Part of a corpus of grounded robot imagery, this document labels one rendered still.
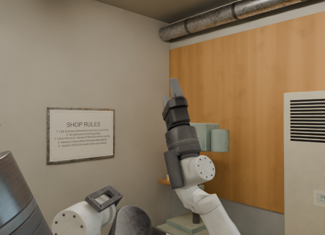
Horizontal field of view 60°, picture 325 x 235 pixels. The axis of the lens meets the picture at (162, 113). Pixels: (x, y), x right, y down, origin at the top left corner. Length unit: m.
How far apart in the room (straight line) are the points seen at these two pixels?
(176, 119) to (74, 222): 0.39
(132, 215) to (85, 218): 0.27
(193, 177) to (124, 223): 0.20
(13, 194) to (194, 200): 0.63
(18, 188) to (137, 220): 0.57
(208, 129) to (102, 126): 0.99
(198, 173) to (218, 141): 1.48
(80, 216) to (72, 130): 2.05
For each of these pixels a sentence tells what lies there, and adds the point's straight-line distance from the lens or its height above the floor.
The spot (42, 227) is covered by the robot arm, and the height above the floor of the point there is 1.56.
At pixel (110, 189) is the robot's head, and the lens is 0.58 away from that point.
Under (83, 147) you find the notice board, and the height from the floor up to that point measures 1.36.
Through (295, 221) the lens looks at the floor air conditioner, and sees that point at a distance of 2.22.
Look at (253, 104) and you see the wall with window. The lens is 2.57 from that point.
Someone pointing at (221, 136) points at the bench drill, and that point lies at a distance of 2.17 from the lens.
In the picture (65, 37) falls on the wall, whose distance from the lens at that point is 2.60.
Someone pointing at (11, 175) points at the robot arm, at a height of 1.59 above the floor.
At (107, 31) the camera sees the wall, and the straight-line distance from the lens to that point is 2.82.
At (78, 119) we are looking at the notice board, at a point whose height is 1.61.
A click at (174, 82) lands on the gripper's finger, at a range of 0.79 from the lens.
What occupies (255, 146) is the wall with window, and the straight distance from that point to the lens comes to 2.57.
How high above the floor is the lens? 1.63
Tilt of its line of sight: 1 degrees up
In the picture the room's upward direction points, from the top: straight up
